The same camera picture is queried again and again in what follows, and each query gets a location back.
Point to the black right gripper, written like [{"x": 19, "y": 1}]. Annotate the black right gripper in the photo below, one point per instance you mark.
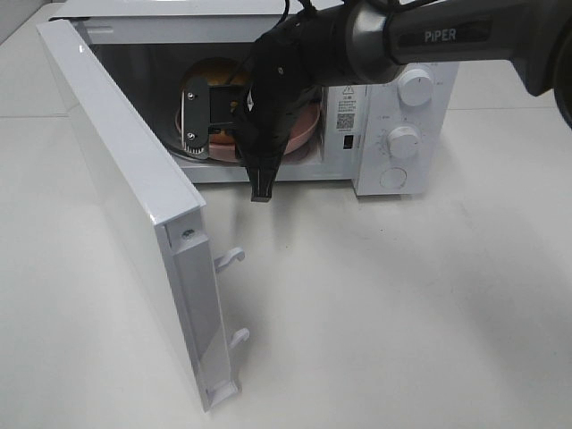
[{"x": 290, "y": 62}]

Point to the pink round plate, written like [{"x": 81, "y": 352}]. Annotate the pink round plate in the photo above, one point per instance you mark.
[{"x": 220, "y": 119}]

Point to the white microwave door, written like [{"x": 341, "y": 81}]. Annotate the white microwave door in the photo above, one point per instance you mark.
[{"x": 155, "y": 212}]

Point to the burger with lettuce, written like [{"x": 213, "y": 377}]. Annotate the burger with lettuce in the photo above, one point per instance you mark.
[{"x": 216, "y": 71}]

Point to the round white door button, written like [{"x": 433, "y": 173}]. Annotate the round white door button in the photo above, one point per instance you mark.
[{"x": 394, "y": 178}]

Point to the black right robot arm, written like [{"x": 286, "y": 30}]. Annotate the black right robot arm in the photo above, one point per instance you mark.
[{"x": 370, "y": 42}]

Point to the white warning label sticker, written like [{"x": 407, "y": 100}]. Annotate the white warning label sticker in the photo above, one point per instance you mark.
[{"x": 346, "y": 106}]

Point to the white microwave oven body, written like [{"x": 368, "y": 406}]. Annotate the white microwave oven body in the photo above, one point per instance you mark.
[{"x": 147, "y": 46}]

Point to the white lower timer knob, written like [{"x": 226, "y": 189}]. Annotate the white lower timer knob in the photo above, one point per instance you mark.
[{"x": 403, "y": 142}]

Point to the white upper power knob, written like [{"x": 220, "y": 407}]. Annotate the white upper power knob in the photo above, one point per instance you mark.
[{"x": 415, "y": 86}]

